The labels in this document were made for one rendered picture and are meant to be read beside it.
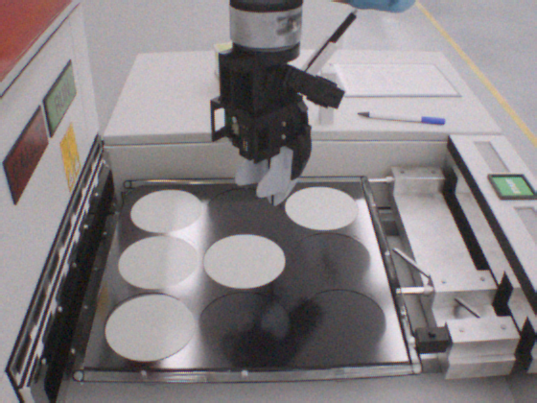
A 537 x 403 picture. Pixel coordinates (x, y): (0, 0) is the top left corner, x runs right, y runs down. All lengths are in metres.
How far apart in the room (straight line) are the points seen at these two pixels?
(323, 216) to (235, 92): 0.27
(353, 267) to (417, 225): 0.15
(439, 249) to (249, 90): 0.35
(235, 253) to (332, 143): 0.25
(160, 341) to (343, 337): 0.20
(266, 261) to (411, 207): 0.26
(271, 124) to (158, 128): 0.32
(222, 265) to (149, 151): 0.25
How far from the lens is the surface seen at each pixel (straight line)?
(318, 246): 0.77
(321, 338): 0.65
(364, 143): 0.91
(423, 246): 0.82
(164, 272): 0.73
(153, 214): 0.83
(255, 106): 0.61
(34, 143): 0.63
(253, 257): 0.74
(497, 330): 0.69
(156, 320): 0.67
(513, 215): 0.78
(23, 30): 0.49
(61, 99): 0.72
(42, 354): 0.62
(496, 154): 0.91
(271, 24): 0.58
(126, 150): 0.91
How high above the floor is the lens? 1.38
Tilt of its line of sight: 36 degrees down
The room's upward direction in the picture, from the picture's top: straight up
